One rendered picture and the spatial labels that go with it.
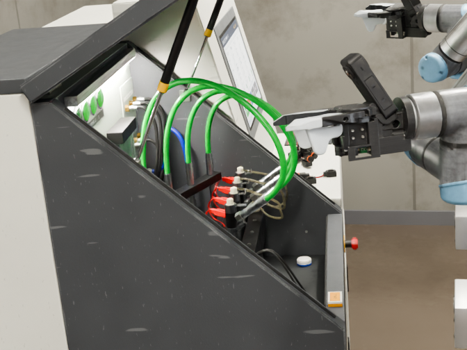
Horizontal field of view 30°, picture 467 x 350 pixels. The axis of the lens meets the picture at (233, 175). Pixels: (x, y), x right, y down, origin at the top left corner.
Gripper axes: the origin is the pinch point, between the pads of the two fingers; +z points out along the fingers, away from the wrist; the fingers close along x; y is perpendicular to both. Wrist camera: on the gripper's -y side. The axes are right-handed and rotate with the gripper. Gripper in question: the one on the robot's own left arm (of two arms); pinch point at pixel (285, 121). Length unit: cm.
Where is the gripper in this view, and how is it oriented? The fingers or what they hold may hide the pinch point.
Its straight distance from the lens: 136.4
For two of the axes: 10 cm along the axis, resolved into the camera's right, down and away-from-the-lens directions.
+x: -2.0, -1.5, 9.7
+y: 1.1, 9.8, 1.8
